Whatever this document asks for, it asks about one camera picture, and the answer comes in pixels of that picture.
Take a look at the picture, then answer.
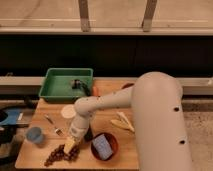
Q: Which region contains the blue sponge cloth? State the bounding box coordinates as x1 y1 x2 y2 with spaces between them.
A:
92 134 113 160

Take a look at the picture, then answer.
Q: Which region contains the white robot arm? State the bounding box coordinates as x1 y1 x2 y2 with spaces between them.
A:
69 72 194 171

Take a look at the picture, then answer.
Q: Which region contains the orange carrot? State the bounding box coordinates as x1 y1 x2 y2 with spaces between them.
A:
93 86 99 97

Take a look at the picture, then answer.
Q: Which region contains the bunch of dark grapes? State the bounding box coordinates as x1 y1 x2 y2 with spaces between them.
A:
44 144 80 167

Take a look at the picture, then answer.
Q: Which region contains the black object in tray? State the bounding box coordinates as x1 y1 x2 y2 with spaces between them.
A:
71 79 91 97

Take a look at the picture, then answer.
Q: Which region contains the green plastic tray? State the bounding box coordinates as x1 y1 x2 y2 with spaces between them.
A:
39 68 93 103

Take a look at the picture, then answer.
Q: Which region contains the blue plastic cup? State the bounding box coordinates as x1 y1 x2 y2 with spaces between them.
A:
26 127 44 144

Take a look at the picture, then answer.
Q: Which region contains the metal window post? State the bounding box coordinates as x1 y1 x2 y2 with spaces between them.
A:
142 0 157 32
78 0 91 32

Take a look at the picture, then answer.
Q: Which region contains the brown bowl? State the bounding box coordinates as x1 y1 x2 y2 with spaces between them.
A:
91 132 118 161

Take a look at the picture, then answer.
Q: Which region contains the white round container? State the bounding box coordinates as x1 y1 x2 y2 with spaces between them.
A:
61 105 76 119

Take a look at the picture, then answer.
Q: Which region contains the blue black equipment at left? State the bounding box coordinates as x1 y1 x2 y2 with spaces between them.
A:
0 98 38 165

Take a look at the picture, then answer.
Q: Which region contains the right metal window post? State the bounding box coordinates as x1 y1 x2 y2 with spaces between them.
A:
142 0 157 32

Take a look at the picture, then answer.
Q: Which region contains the left metal window post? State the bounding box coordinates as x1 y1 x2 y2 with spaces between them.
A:
78 0 91 32

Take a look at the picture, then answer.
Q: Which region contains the black remote control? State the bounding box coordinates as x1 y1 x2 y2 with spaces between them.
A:
84 128 93 142

